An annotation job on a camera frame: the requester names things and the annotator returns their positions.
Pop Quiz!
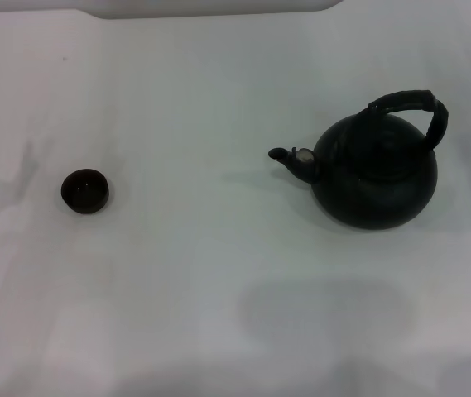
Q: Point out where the white rounded panel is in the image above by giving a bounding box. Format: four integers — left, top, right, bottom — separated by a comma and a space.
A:
0, 0, 343, 21

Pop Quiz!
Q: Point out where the dark brown small teacup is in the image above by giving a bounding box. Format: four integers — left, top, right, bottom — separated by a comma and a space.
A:
60, 167, 110, 215

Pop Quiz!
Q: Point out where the black round teapot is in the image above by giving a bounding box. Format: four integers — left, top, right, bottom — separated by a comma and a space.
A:
267, 88, 449, 231

